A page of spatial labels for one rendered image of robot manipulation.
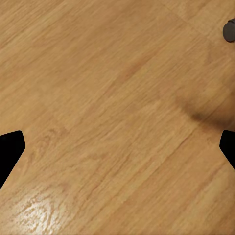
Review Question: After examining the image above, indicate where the swivel chair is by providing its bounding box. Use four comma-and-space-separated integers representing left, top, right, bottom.
223, 18, 235, 41

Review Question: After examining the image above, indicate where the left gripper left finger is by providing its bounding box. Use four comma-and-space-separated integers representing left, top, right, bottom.
0, 130, 25, 189

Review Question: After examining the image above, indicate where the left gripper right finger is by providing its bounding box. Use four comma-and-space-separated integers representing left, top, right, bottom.
219, 130, 235, 170

